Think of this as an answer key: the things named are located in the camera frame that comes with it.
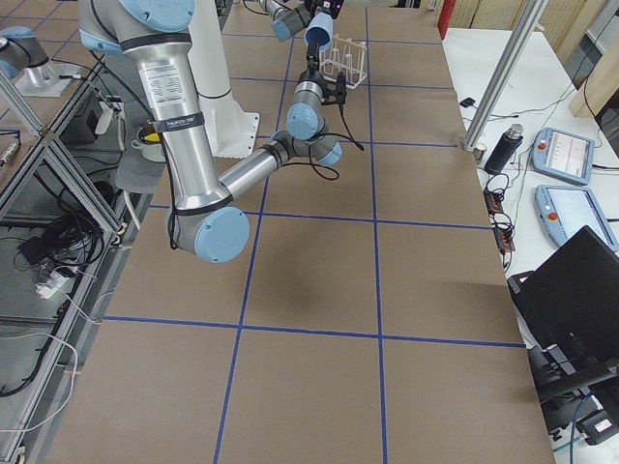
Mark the teach pendant near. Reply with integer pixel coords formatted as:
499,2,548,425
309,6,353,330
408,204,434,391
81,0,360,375
534,186,618,252

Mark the black laptop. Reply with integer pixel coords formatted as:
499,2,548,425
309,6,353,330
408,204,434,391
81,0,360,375
508,226,618,401

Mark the white wire cup holder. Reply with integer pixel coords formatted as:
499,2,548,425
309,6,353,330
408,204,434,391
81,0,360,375
320,34,368,90

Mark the blue tape line crosswise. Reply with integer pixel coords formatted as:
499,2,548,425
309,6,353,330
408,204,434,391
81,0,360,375
103,315,526,349

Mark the black water bottle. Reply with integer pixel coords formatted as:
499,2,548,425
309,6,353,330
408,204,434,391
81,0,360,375
484,124,523,175

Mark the light blue plastic cup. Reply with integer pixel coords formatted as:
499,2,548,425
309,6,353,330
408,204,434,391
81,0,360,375
304,13,333,52

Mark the steel bowl with corn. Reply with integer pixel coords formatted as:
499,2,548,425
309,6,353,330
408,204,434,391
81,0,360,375
131,124,164,163

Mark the teach pendant far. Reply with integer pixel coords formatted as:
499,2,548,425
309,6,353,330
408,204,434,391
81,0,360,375
531,127,596,186

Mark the teach pendant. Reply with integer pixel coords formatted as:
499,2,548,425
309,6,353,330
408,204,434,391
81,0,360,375
531,127,596,186
534,186,618,252

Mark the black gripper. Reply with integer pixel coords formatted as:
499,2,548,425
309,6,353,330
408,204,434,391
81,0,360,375
304,43,323,83

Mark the small black device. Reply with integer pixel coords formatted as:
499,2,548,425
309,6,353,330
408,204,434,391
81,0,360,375
459,98,476,107

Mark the blue tape line lengthwise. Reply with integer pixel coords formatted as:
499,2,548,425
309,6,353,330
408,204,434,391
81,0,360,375
364,9,390,464

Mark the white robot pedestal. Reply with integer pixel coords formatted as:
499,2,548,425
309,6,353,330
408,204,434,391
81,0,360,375
189,0,260,159

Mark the aluminium frame post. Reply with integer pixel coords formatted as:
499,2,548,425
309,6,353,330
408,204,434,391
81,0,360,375
461,0,548,151

